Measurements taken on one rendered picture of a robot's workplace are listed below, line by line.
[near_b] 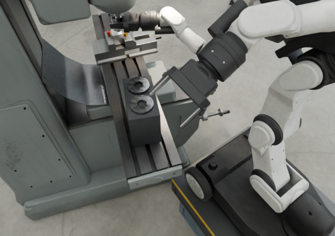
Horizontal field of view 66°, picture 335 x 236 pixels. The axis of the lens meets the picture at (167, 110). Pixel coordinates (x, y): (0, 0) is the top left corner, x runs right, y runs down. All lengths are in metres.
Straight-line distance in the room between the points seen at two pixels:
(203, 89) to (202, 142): 1.70
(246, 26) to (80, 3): 0.66
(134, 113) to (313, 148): 1.85
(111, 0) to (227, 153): 1.00
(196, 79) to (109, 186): 1.44
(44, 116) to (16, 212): 1.08
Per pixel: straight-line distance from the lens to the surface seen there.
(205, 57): 0.56
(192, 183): 1.58
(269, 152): 1.23
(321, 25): 0.65
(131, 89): 1.02
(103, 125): 1.50
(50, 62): 1.37
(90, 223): 2.03
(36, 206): 2.01
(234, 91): 2.67
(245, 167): 1.54
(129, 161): 1.06
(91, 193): 1.93
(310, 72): 0.85
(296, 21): 0.60
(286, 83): 0.92
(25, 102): 1.26
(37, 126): 1.37
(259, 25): 0.57
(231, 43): 0.57
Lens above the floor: 1.90
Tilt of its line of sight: 52 degrees down
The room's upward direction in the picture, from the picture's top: straight up
